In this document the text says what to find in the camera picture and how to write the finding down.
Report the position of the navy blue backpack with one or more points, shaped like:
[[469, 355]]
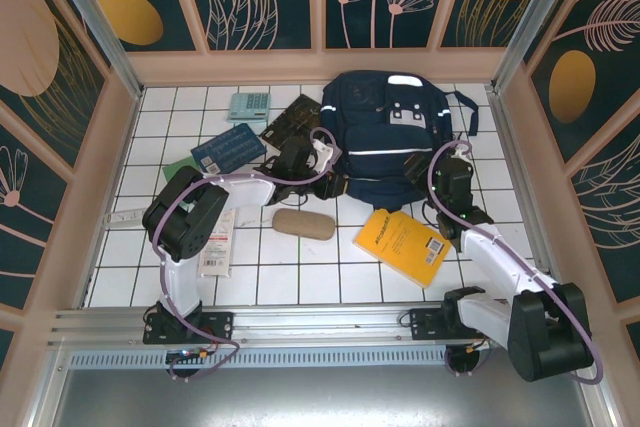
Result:
[[380, 147]]

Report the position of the black patterned book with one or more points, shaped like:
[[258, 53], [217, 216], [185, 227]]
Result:
[[292, 119]]

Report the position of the beige pencil case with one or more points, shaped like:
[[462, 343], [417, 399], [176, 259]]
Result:
[[305, 225]]

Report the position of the blue book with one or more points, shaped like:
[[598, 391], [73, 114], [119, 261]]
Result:
[[230, 147]]

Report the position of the mint green calculator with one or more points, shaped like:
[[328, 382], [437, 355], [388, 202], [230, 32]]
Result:
[[249, 108]]

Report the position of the yellow book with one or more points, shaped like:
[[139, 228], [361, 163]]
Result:
[[395, 247]]

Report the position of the green book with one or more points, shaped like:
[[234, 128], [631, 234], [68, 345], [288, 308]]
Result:
[[182, 164]]

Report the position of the clear plastic stationery pack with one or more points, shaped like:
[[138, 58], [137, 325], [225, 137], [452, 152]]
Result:
[[220, 257]]

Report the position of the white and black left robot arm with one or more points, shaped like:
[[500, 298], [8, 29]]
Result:
[[185, 212]]

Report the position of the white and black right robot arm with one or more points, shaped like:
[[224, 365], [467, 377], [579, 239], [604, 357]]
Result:
[[500, 257]]

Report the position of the small circuit board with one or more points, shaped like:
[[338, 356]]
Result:
[[484, 345], [187, 354]]

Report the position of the grey metal sheet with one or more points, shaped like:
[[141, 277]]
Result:
[[320, 397]]

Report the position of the aluminium mounting rail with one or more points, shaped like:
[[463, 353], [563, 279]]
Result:
[[320, 322]]

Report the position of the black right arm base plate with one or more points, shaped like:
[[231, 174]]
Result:
[[422, 322]]

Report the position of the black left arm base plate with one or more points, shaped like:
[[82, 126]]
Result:
[[220, 322]]

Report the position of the aluminium corner post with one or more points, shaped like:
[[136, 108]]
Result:
[[102, 32], [534, 22]]

